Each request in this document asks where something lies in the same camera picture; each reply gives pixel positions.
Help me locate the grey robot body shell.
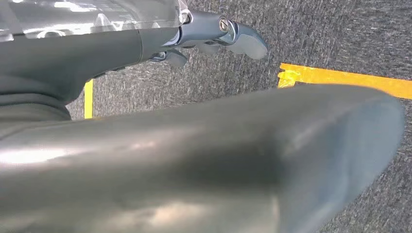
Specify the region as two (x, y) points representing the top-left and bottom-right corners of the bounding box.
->
(0, 84), (406, 233)

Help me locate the yellow floor tape square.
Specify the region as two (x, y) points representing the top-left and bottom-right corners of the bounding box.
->
(84, 63), (412, 120)

